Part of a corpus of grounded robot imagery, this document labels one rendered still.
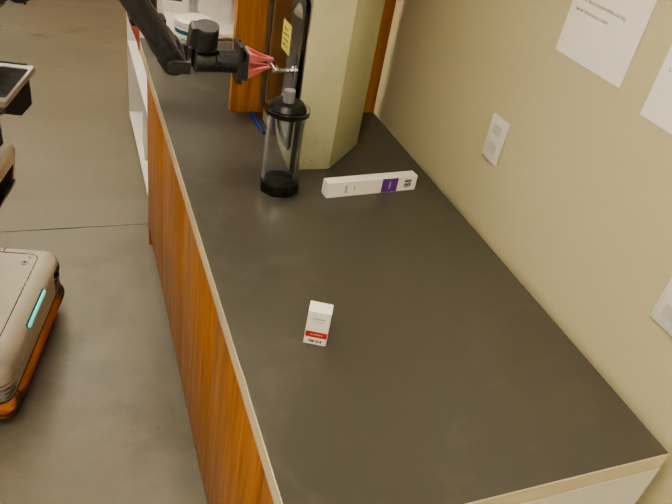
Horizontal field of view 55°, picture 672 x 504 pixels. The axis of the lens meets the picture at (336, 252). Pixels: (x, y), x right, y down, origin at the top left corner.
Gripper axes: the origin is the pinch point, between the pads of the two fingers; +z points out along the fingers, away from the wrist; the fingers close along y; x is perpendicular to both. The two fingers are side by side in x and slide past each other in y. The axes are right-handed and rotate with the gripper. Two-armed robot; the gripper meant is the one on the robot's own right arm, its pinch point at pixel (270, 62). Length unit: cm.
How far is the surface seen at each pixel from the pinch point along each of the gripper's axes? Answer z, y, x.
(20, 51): -80, -119, 326
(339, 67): 14.9, 3.3, -10.9
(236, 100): -1.5, -22.1, 26.3
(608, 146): 49, 11, -71
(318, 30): 7.8, 12.3, -10.9
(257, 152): -1.2, -26.0, -0.3
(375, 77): 44, -14, 26
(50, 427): -63, -120, -7
